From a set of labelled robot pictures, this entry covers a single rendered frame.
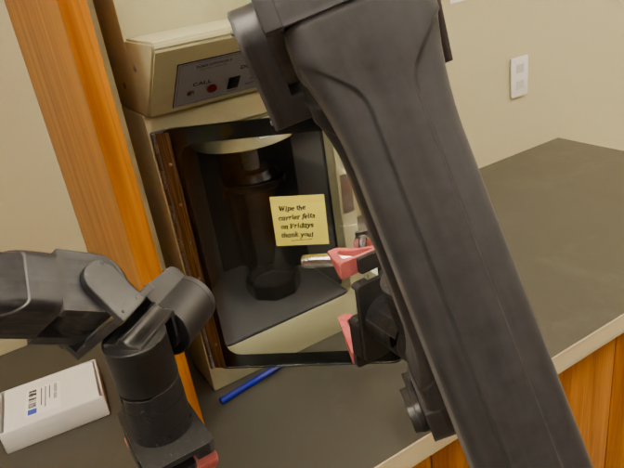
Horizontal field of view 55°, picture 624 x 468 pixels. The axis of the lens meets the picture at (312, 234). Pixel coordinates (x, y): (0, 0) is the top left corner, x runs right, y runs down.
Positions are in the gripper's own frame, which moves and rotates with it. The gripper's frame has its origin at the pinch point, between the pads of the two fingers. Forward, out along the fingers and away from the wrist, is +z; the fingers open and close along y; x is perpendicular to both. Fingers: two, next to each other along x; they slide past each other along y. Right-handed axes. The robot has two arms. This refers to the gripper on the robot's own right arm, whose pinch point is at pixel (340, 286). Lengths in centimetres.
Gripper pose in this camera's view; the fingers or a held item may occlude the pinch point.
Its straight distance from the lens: 76.9
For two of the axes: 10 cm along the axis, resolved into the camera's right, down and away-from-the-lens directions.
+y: -1.5, -8.9, -4.2
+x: -8.4, 3.4, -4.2
